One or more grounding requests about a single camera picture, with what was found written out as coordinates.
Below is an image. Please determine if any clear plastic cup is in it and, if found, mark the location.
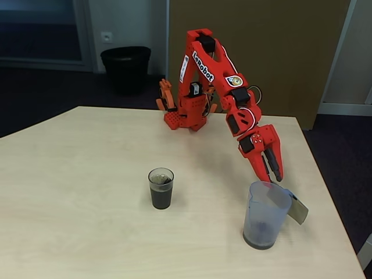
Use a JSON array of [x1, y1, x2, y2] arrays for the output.
[[148, 167, 175, 210]]

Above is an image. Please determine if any brown cork pinboard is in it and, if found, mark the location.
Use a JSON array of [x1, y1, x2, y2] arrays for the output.
[[167, 0, 357, 131]]

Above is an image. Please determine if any translucent plastic pitcher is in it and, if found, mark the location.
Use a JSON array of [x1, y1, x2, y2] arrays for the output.
[[242, 180, 309, 250]]

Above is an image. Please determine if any orange table clamp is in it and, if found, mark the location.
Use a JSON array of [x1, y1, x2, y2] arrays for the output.
[[155, 78, 178, 113]]

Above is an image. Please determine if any grey framed glass partition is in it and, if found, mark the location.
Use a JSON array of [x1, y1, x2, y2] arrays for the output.
[[0, 0, 98, 73]]

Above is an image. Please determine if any black waste bin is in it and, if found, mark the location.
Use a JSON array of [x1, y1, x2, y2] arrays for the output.
[[101, 46, 152, 96]]

